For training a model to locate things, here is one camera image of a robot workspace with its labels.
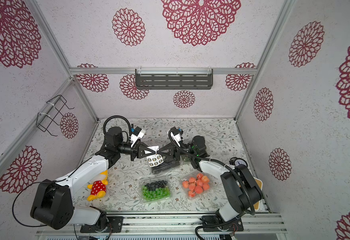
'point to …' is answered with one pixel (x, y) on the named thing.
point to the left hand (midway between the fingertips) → (154, 153)
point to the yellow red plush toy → (98, 187)
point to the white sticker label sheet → (155, 159)
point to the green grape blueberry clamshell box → (155, 190)
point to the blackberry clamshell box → (164, 166)
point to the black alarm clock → (235, 161)
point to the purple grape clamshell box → (186, 158)
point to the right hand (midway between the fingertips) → (157, 154)
